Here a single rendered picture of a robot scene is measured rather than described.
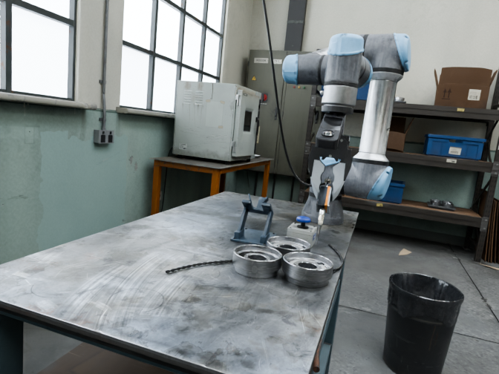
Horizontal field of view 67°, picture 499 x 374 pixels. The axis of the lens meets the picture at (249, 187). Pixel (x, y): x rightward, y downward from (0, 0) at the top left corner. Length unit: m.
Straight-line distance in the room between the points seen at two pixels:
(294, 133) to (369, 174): 3.43
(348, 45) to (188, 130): 2.48
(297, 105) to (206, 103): 1.75
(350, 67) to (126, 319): 0.65
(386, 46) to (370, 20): 3.68
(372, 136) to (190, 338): 0.92
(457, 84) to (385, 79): 3.07
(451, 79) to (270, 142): 2.05
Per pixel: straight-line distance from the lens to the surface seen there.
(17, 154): 2.33
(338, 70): 0.87
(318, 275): 0.77
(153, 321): 0.62
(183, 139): 3.26
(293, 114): 4.68
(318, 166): 0.87
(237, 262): 0.79
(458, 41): 4.98
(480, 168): 4.31
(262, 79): 4.82
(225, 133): 3.09
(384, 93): 1.31
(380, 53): 1.32
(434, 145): 4.33
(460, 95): 4.36
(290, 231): 1.03
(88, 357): 1.01
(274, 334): 0.61
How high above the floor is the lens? 1.10
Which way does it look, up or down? 9 degrees down
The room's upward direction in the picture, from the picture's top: 6 degrees clockwise
